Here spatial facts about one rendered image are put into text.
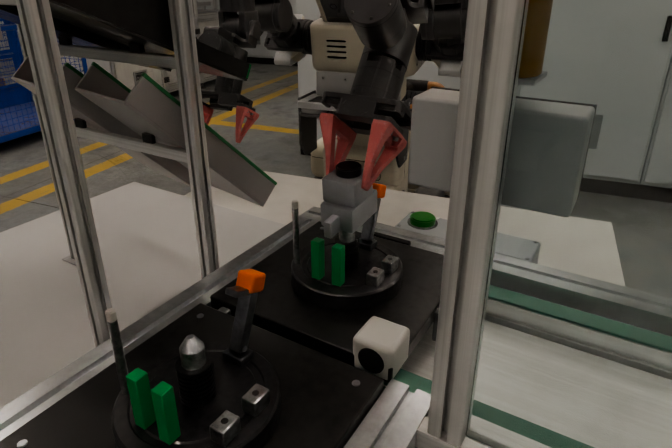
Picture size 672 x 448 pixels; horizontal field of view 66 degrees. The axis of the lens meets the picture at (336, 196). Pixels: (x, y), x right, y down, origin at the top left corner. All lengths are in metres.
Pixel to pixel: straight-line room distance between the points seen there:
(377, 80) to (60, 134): 0.33
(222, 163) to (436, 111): 0.42
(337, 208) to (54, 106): 0.30
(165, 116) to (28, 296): 0.41
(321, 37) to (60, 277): 0.80
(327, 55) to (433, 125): 0.97
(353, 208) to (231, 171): 0.24
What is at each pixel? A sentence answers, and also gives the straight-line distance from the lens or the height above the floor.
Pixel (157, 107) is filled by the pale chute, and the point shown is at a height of 1.17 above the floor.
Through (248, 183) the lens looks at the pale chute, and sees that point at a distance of 0.78.
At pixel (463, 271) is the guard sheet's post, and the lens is 0.39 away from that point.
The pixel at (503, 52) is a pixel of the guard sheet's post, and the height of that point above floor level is 1.28.
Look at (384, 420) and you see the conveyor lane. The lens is 0.50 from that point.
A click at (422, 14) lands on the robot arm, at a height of 1.28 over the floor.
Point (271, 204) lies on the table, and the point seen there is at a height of 0.86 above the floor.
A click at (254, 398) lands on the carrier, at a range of 0.45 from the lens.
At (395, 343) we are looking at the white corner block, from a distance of 0.53.
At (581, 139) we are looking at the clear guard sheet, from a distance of 0.34.
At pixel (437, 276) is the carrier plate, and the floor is 0.97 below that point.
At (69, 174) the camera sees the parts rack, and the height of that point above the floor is 1.14.
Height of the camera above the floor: 1.32
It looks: 23 degrees down
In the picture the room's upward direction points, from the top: straight up
